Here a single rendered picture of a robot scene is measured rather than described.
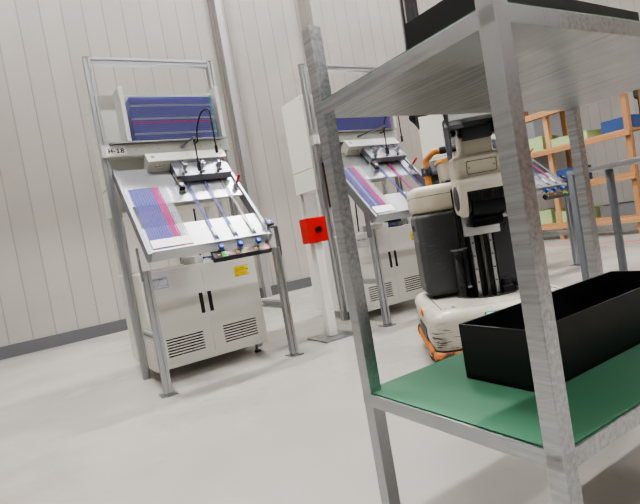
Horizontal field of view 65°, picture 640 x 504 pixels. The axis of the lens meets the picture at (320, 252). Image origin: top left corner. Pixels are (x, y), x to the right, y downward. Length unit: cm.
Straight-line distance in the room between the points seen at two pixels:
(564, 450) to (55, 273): 521
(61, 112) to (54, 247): 137
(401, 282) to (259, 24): 418
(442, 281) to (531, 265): 171
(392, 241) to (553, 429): 308
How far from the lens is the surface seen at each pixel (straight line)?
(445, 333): 211
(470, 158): 217
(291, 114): 406
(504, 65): 72
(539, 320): 73
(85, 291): 564
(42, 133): 580
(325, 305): 321
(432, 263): 239
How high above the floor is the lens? 70
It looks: 3 degrees down
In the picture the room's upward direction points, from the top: 10 degrees counter-clockwise
